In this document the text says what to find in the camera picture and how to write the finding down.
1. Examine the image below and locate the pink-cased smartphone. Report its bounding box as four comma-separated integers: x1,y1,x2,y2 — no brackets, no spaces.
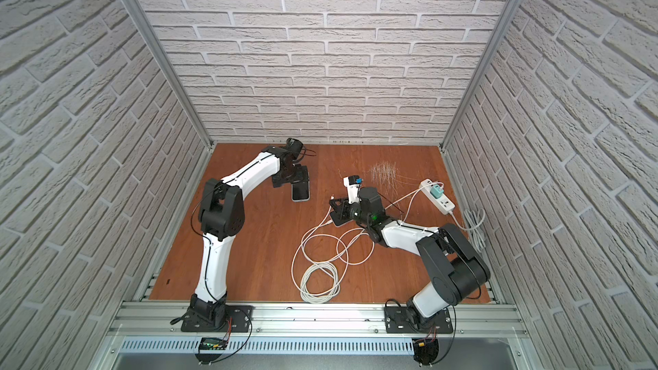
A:
330,211,351,227

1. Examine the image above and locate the green-cased smartphone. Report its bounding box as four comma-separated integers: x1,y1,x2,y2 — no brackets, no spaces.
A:
291,181,310,202

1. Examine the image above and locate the white charging cable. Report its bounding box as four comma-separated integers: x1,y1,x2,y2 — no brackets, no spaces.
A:
290,218,335,303
299,182,438,304

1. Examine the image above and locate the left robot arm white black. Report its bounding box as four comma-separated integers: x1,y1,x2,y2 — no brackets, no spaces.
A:
171,138,310,330

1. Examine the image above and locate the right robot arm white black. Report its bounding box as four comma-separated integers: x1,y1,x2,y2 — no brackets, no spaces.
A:
329,187,491,325

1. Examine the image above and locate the teal USB charger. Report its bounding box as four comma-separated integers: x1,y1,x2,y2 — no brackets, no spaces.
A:
430,185,444,200

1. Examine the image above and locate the white power strip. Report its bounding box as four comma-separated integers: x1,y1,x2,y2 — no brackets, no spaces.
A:
419,179,455,215

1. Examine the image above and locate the right small circuit board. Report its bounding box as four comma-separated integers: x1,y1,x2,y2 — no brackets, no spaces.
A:
412,338,440,367

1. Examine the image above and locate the small circuit board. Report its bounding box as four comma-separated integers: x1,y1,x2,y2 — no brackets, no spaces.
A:
198,337,229,351
412,338,440,367

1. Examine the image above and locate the left small circuit board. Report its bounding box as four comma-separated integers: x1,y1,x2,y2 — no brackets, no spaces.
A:
198,337,229,351

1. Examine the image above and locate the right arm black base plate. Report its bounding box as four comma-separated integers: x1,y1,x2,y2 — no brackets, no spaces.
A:
384,299,454,336

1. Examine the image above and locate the power strip grey cord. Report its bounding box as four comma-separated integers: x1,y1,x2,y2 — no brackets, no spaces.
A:
446,209,488,254

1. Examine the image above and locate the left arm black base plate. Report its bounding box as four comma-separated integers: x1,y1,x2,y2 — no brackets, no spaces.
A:
181,300,254,333

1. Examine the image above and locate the aluminium front rail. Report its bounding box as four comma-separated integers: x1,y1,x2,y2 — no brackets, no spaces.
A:
108,301,529,338

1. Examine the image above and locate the aluminium frame post left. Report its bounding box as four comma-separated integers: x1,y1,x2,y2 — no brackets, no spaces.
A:
121,0,214,152

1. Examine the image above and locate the aluminium frame post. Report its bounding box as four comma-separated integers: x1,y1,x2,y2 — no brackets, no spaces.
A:
440,0,524,152
121,0,214,152

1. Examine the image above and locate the aluminium frame post right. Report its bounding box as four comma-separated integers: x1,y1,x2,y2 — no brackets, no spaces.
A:
440,0,524,152

